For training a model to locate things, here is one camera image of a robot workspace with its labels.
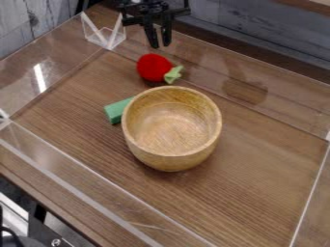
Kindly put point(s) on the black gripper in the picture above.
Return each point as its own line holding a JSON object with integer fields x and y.
{"x": 142, "y": 11}

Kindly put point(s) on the clear acrylic tray wall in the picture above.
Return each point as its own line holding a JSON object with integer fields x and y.
{"x": 260, "y": 193}

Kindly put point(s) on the wooden bowl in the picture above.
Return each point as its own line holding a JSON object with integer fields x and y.
{"x": 172, "y": 125}

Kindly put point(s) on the clear acrylic corner bracket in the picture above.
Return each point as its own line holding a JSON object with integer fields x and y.
{"x": 105, "y": 37}

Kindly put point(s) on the green foam block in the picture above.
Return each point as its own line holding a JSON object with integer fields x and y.
{"x": 114, "y": 110}

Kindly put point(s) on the red plush strawberry toy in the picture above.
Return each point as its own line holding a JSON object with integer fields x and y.
{"x": 157, "y": 69}

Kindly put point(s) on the black metal table leg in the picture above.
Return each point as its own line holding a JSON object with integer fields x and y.
{"x": 40, "y": 231}

